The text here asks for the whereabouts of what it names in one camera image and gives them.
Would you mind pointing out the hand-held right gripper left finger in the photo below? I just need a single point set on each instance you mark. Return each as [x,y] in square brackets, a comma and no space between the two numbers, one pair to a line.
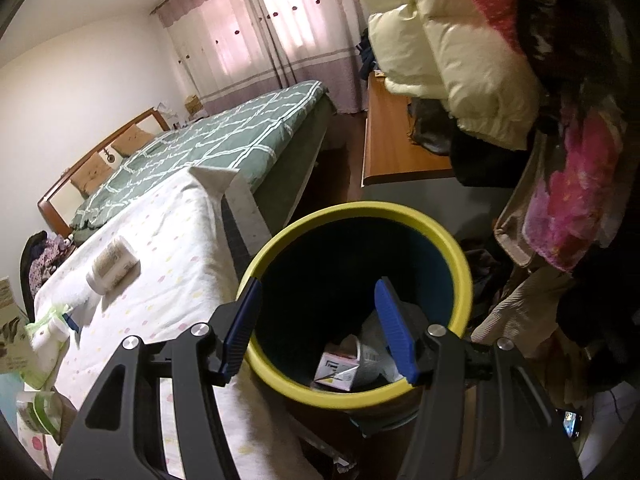
[242,330]

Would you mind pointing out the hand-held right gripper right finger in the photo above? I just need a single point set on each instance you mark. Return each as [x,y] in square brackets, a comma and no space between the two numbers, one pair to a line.
[395,335]

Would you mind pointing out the yellow rimmed trash bin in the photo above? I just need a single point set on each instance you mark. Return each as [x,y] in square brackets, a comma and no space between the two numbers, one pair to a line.
[360,210]

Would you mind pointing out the green plastic bag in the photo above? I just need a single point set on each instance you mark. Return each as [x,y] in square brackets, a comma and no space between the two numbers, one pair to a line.
[45,330]

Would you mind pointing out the crumpled white paper wrapper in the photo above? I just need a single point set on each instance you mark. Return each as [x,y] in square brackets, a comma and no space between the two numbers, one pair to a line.
[372,332]

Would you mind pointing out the small white cardboard box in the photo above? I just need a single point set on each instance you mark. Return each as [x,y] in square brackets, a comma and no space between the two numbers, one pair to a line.
[337,366]

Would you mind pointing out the white dotted table cloth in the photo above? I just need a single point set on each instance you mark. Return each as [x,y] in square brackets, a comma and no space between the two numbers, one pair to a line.
[165,260]

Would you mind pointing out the beige garment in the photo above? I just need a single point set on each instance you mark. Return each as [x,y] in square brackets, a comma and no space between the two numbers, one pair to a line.
[520,305]

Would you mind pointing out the white plastic bottle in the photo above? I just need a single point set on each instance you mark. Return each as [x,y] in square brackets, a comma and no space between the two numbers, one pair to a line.
[112,265]

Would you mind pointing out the black phone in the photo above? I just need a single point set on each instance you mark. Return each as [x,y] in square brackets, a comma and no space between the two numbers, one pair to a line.
[570,422]

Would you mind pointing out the wooden desk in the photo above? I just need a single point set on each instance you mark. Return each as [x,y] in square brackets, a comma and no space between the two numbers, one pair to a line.
[390,135]

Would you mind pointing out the green checked bed quilt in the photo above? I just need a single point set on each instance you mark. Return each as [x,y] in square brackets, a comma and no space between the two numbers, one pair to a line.
[225,130]

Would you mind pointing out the dark bag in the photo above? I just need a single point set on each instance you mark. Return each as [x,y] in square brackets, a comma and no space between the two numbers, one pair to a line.
[435,130]

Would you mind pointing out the pile of patterned clothes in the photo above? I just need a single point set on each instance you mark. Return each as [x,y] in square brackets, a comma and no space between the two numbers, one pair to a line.
[45,260]

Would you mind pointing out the pink floral cloth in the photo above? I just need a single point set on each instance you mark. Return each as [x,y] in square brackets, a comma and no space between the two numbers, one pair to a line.
[565,200]

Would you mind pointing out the tan headboard cushion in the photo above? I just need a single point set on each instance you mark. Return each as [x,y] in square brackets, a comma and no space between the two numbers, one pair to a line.
[90,175]
[132,141]

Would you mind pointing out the printed paper carton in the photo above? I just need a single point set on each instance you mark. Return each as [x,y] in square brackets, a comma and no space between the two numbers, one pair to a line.
[11,330]

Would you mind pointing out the wooden bed headboard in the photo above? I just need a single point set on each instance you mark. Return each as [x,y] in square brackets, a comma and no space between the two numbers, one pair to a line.
[125,127]

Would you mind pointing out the cream puffer jacket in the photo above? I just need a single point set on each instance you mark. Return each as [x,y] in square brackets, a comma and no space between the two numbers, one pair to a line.
[450,60]

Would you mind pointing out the dark hanging clothes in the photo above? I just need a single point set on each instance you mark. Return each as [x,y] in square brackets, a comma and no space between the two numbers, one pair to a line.
[367,55]

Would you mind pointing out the pink purple window curtain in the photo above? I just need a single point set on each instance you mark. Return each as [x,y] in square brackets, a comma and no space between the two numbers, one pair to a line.
[250,35]

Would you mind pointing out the black patterned garment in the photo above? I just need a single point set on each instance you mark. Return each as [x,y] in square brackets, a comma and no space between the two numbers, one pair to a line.
[565,35]

